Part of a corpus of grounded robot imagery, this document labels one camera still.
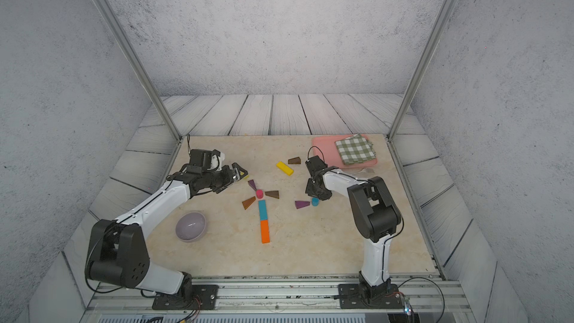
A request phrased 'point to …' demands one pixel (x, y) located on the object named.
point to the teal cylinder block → (315, 201)
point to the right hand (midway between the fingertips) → (314, 192)
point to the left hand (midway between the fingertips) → (243, 176)
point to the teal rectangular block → (262, 210)
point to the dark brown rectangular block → (273, 194)
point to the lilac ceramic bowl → (190, 226)
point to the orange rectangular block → (264, 231)
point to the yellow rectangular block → (285, 168)
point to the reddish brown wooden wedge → (247, 202)
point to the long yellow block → (245, 177)
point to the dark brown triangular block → (294, 161)
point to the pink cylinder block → (259, 194)
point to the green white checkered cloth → (355, 149)
